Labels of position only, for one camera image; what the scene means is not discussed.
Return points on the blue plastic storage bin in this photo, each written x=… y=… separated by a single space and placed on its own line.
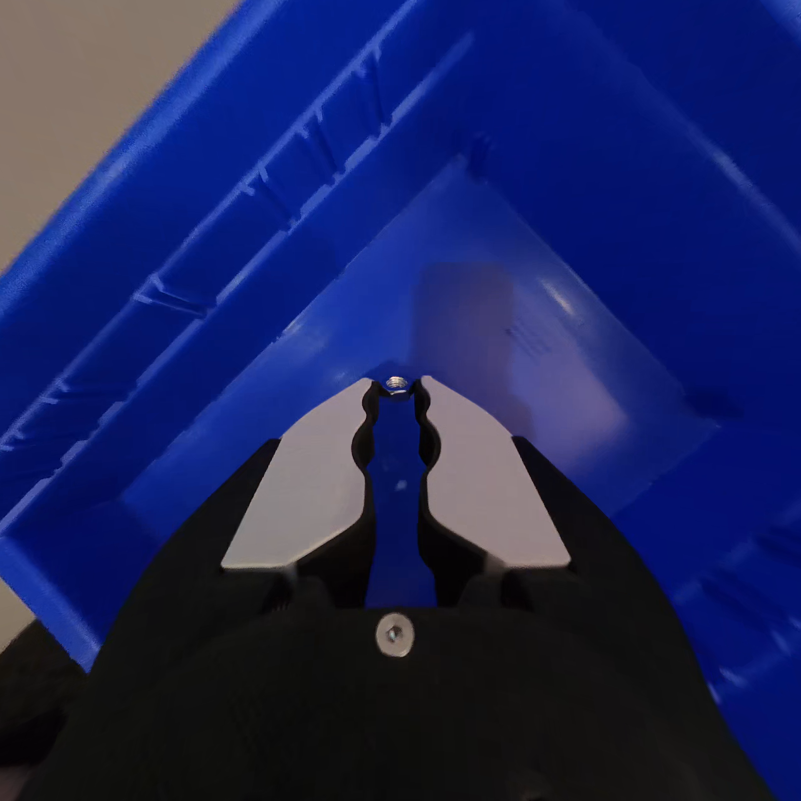
x=500 y=188

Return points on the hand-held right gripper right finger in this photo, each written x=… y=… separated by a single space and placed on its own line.
x=488 y=488

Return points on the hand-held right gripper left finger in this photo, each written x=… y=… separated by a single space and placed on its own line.
x=300 y=488

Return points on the silver hex nut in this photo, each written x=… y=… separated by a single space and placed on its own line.
x=389 y=389

